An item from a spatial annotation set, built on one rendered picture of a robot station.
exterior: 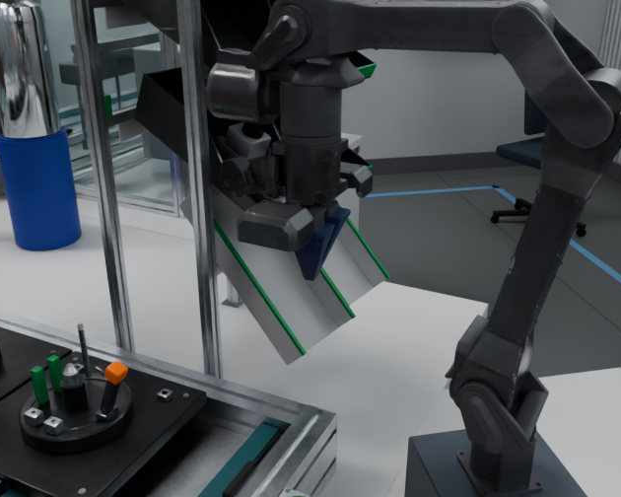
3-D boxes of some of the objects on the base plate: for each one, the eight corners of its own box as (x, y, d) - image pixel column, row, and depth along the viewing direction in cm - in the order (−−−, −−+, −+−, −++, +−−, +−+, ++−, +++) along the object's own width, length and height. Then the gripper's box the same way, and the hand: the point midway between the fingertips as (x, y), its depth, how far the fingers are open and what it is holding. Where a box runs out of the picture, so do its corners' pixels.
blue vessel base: (95, 233, 174) (80, 128, 163) (48, 255, 162) (29, 144, 150) (49, 222, 181) (32, 121, 170) (1, 244, 168) (-21, 136, 157)
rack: (322, 318, 135) (325, -149, 102) (220, 425, 105) (179, -185, 72) (232, 296, 144) (208, -143, 111) (113, 389, 114) (34, -173, 81)
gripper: (294, 160, 56) (295, 326, 62) (377, 113, 71) (371, 250, 77) (229, 151, 58) (237, 312, 65) (323, 107, 74) (321, 241, 80)
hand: (310, 248), depth 70 cm, fingers closed
